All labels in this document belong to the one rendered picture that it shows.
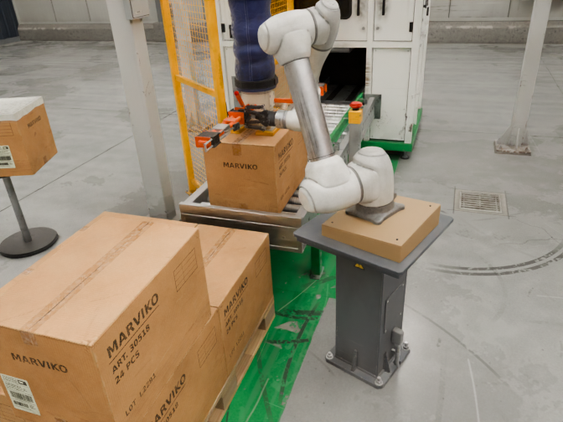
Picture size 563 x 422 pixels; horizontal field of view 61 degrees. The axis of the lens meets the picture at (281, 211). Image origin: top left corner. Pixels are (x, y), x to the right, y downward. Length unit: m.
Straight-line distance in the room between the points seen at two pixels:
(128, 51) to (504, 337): 2.78
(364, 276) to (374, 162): 0.51
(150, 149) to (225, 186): 1.08
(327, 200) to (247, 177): 0.81
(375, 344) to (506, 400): 0.62
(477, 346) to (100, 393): 1.86
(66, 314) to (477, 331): 2.03
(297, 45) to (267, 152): 0.75
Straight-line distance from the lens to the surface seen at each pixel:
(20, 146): 3.38
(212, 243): 2.39
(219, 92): 3.19
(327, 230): 1.96
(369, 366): 2.39
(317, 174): 1.79
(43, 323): 1.46
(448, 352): 2.62
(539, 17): 4.90
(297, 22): 1.84
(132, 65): 3.41
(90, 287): 1.54
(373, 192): 1.89
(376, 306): 2.14
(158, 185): 3.64
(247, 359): 2.49
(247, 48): 2.52
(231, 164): 2.52
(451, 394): 2.43
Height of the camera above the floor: 1.79
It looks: 28 degrees down
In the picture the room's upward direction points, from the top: 3 degrees counter-clockwise
